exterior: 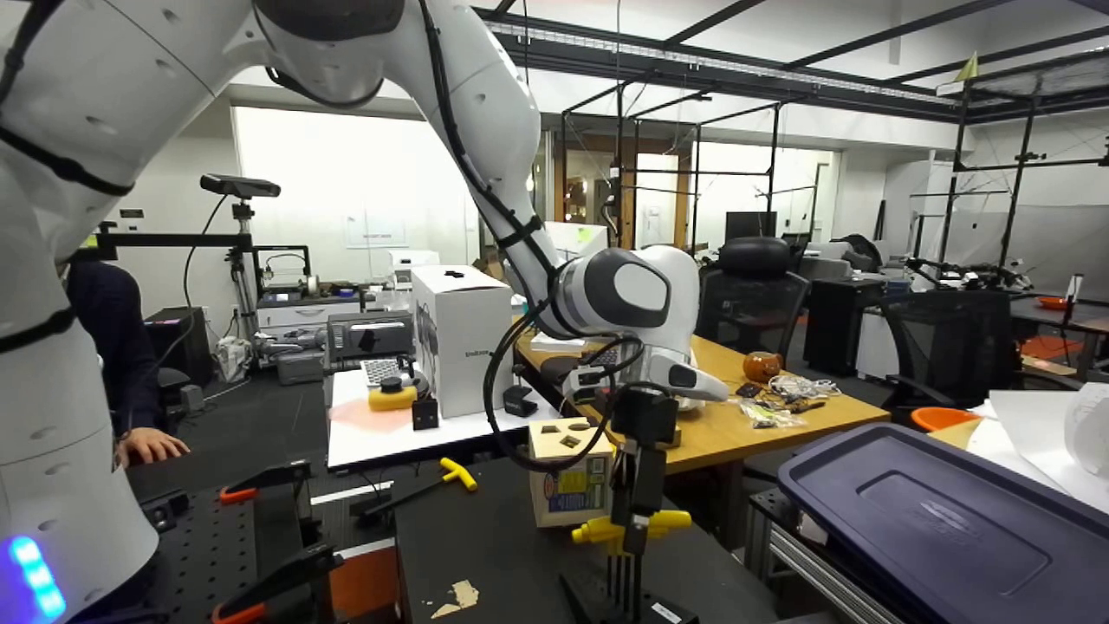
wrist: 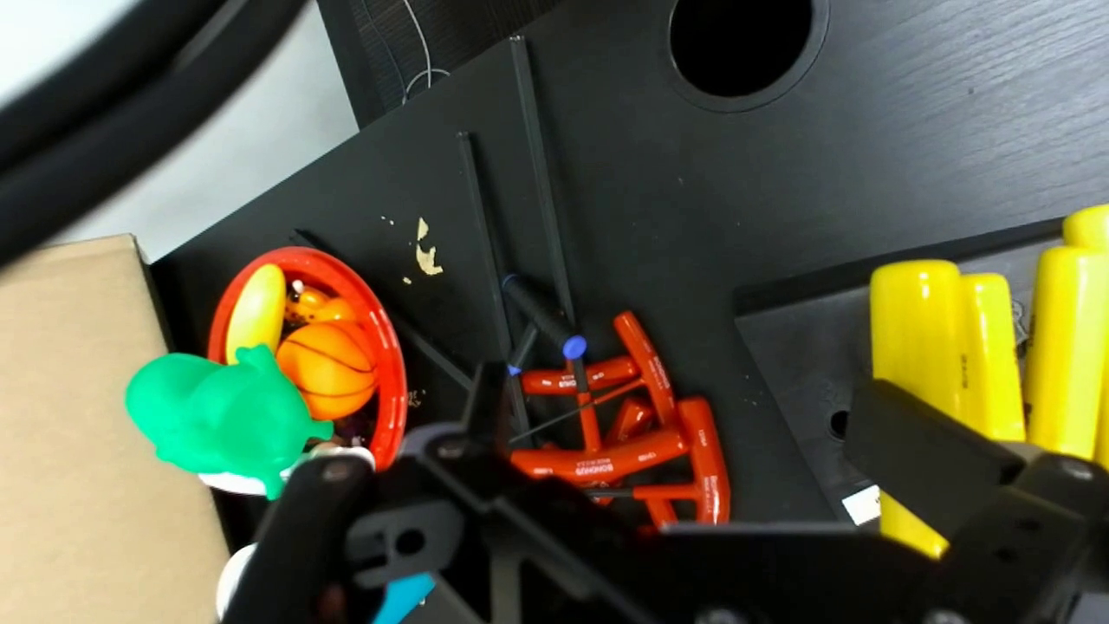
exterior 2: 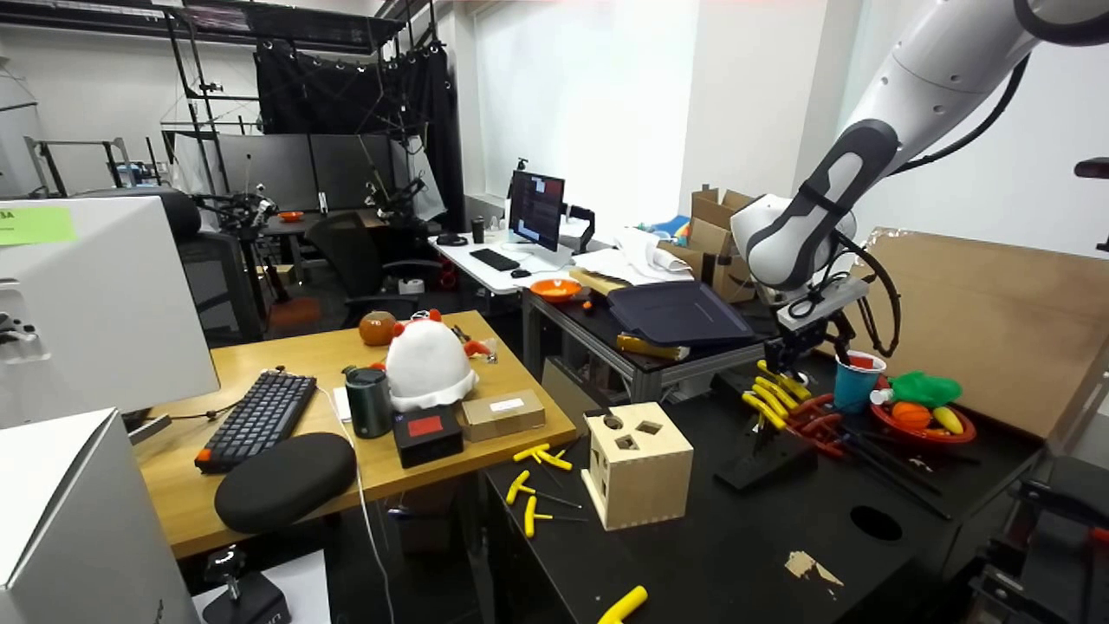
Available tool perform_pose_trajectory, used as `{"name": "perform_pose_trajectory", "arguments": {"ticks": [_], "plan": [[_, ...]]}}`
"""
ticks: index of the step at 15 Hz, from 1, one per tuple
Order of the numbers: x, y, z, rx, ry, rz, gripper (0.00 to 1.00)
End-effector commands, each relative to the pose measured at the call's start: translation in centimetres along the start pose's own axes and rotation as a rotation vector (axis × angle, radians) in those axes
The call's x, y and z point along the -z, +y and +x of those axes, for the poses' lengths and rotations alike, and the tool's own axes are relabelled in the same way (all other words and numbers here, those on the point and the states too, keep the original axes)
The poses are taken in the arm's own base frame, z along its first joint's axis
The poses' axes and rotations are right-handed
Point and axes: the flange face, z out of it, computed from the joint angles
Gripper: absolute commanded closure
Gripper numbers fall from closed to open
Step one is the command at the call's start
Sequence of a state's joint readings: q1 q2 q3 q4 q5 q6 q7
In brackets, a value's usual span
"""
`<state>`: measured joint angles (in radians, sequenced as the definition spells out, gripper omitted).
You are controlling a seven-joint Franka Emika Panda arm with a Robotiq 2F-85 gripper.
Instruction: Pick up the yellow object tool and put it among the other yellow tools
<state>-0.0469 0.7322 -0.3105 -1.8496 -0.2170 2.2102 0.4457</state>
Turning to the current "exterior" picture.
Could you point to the white flat board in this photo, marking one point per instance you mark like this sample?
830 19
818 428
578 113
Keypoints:
369 438

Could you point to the grey electronics box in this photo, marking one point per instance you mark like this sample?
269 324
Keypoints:
369 339

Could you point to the small black framed screen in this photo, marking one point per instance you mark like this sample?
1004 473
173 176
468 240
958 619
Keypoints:
281 272

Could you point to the wooden desk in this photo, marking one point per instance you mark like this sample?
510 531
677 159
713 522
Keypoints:
741 428

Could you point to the beige tape scrap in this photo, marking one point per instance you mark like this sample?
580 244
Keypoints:
459 598

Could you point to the person in dark jacket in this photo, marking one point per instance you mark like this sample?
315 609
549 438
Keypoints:
109 324

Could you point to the black hex key holder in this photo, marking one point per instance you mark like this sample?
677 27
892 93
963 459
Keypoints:
625 609

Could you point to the plastic bag with red bits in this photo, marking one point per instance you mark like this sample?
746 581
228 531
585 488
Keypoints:
793 400

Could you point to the small black block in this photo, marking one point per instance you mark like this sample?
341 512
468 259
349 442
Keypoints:
424 407

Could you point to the yellow tape roll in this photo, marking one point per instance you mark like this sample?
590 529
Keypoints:
392 400

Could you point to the black clamp orange tip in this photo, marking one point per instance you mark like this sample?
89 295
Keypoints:
281 576
265 480

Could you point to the person's left hand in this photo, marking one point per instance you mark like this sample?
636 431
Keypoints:
153 444

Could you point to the wooden shape sorter box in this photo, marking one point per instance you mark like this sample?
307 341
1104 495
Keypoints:
568 471

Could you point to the orange bowl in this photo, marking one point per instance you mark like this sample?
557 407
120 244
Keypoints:
942 419

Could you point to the black mesh office chair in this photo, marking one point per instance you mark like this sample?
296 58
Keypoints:
956 341

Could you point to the small grey box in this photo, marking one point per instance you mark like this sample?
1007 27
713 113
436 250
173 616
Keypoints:
301 364

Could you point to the orange block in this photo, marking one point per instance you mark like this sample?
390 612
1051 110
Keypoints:
366 585

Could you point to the black horizontal bar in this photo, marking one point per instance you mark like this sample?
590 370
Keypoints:
175 240

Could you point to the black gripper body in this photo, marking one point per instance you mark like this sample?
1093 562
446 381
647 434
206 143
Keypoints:
644 434

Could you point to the white paper sheets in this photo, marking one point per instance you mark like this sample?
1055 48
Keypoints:
1044 444

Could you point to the black metal frame rig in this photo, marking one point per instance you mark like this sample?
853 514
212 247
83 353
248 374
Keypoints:
617 151

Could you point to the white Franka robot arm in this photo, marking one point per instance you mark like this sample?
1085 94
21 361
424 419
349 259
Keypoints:
70 115

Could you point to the white cardboard box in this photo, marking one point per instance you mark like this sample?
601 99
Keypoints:
457 341

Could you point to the white computer monitor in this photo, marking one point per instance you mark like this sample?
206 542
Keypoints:
572 236

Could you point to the dark blue bin lid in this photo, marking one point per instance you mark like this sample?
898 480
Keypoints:
958 531

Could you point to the small black cap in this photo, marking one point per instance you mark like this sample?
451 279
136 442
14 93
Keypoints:
390 382

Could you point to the black computer mouse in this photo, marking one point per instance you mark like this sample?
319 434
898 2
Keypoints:
523 400

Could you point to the metal shelf cart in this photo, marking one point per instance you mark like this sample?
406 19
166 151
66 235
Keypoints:
810 567

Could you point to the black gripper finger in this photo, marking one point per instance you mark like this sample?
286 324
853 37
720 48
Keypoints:
654 509
623 522

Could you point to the brown round ball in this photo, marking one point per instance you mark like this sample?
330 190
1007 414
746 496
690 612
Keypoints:
763 364

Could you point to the black camera on stand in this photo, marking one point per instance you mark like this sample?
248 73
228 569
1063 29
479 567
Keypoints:
242 184

